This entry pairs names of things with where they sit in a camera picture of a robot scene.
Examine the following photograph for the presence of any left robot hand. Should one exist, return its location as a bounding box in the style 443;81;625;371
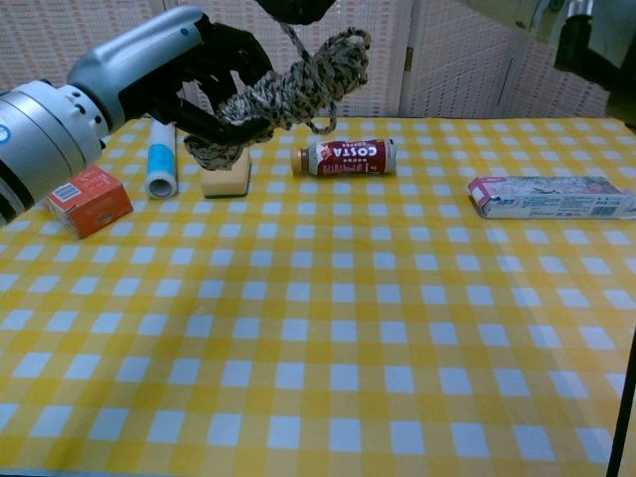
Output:
67;5;274;145

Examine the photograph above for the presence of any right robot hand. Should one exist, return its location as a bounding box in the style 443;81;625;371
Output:
255;0;335;26

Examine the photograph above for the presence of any speckled rope bundle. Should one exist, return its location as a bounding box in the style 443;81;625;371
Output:
183;19;373;173

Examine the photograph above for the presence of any yellow white checkered tablecloth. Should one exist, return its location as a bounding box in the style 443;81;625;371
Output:
0;116;636;477

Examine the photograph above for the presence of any blue and white roll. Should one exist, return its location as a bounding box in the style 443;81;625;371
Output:
144;120;179;200

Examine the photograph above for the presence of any orange cardboard box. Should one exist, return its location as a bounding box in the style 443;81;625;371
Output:
45;165;134;240

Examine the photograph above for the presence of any red Costa coffee bottle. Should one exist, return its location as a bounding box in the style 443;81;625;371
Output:
290;138;398;177

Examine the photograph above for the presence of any woven folding screen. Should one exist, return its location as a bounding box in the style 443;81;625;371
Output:
0;0;612;120

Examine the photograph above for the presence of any yellow sponge block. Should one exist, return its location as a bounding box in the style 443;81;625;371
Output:
201;148;251;200

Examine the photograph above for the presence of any long pink white box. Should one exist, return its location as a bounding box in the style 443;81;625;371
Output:
466;175;636;221

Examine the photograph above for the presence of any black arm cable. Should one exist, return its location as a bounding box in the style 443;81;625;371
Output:
605;317;636;477

